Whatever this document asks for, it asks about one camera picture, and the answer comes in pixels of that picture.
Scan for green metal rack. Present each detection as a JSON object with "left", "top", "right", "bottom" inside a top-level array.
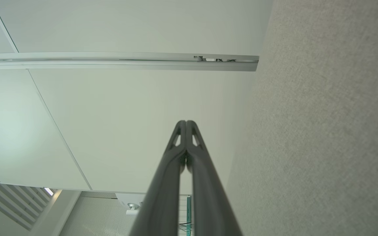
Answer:
[{"left": 178, "top": 195, "right": 193, "bottom": 236}]

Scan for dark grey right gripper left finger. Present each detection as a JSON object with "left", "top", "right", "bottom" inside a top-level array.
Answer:
[{"left": 128, "top": 120, "right": 187, "bottom": 236}]

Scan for grey metal partition post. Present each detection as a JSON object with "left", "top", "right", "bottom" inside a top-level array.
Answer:
[{"left": 0, "top": 51, "right": 260, "bottom": 72}]

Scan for white ceiling spotlight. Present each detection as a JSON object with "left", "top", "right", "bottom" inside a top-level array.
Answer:
[{"left": 115, "top": 193, "right": 147, "bottom": 216}]

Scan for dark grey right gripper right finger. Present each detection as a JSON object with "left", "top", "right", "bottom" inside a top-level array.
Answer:
[{"left": 186, "top": 120, "right": 243, "bottom": 236}]

